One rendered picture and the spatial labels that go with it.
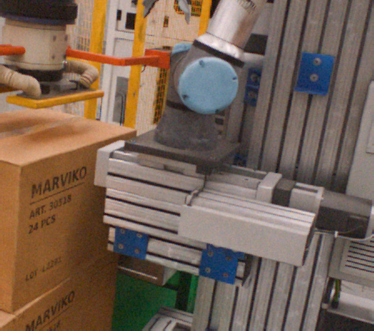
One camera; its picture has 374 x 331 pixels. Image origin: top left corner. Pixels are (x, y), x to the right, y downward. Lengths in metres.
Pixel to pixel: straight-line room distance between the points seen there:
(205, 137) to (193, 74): 0.23
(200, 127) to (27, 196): 0.46
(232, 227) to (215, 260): 0.23
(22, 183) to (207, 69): 0.55
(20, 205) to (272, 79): 0.68
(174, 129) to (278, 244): 0.35
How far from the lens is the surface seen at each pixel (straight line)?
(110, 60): 1.68
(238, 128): 1.60
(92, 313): 2.05
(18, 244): 1.55
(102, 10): 2.94
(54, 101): 1.64
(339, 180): 1.53
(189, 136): 1.37
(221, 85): 1.23
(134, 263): 2.17
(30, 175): 1.51
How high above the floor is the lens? 1.36
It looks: 16 degrees down
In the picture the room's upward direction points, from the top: 7 degrees clockwise
